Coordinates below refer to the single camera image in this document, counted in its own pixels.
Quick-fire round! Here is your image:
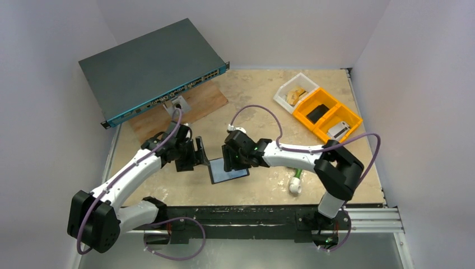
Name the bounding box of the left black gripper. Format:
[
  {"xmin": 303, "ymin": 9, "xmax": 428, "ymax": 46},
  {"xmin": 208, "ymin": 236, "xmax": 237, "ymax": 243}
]
[{"xmin": 175, "ymin": 136, "xmax": 208, "ymax": 171}]

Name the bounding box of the black leather card holder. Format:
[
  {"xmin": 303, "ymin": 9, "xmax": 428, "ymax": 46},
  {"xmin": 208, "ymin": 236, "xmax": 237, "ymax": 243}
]
[{"xmin": 208, "ymin": 158, "xmax": 250, "ymax": 184}]

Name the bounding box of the gold VIP card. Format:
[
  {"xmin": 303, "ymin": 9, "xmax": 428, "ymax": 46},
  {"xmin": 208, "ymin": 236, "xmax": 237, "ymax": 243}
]
[{"xmin": 286, "ymin": 86, "xmax": 307, "ymax": 106}]

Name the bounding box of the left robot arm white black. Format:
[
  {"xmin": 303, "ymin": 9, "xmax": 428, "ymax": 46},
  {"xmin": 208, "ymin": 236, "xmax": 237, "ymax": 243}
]
[{"xmin": 67, "ymin": 121, "xmax": 209, "ymax": 255}]

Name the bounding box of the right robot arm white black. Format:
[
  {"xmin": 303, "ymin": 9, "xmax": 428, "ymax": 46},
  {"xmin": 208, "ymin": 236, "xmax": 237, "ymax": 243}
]
[{"xmin": 222, "ymin": 130, "xmax": 365, "ymax": 228}]

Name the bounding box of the black card in yellow bin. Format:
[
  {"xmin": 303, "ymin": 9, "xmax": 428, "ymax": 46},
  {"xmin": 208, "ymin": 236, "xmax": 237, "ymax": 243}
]
[{"xmin": 306, "ymin": 104, "xmax": 329, "ymax": 124}]

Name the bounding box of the silver card in yellow bin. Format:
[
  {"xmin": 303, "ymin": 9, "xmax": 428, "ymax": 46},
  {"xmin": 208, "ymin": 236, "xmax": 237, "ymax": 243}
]
[{"xmin": 327, "ymin": 121, "xmax": 351, "ymax": 142}]

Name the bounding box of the wooden board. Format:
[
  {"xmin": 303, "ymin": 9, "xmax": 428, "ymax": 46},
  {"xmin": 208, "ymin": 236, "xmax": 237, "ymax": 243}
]
[{"xmin": 123, "ymin": 81, "xmax": 228, "ymax": 143}]

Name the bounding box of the green white pipe fitting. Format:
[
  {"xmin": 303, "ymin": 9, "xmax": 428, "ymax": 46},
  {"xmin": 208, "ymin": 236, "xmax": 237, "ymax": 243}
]
[{"xmin": 288, "ymin": 169, "xmax": 302, "ymax": 195}]

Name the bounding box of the yellow plastic bin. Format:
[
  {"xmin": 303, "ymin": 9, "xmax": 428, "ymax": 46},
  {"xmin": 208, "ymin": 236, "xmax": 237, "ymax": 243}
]
[{"xmin": 292, "ymin": 87, "xmax": 363, "ymax": 142}]

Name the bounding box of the white plastic bin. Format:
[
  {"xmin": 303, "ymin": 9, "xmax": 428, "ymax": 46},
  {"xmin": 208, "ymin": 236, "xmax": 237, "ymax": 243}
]
[{"xmin": 273, "ymin": 72, "xmax": 319, "ymax": 114}]

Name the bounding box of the small metal bracket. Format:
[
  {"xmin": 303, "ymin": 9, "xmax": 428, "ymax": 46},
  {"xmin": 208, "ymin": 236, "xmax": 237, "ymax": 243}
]
[{"xmin": 163, "ymin": 95, "xmax": 191, "ymax": 117}]

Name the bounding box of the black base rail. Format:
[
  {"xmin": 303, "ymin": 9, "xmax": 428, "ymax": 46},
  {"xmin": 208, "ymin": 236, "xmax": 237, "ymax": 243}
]
[{"xmin": 135, "ymin": 205, "xmax": 351, "ymax": 245}]

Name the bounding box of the grey blue network switch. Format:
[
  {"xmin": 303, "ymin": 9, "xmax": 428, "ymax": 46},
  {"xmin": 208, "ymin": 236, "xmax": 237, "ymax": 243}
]
[{"xmin": 78, "ymin": 18, "xmax": 230, "ymax": 129}]

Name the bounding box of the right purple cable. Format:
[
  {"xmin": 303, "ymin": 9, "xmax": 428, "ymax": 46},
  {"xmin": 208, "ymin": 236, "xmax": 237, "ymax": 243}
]
[{"xmin": 227, "ymin": 104, "xmax": 382, "ymax": 194}]

